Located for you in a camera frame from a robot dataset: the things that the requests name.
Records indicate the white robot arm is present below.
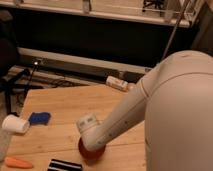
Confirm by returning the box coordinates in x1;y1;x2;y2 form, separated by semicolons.
77;50;213;171

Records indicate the white bottle on floor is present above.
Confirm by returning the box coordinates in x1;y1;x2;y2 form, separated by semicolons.
106;76;135;92

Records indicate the metal pole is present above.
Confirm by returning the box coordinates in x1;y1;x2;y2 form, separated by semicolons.
161;0;190;61

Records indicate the blue crumpled cloth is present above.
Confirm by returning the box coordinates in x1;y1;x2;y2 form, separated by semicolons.
28;112;51;125

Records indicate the black office chair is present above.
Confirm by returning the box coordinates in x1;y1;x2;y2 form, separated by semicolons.
0;10;42;116

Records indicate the black white striped object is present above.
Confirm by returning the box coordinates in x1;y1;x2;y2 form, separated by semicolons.
47;159;83;171

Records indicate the white cup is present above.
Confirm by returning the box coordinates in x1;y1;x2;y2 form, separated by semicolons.
2;115;30;133

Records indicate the orange carrot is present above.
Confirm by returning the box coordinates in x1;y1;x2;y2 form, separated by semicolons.
4;157;33;169

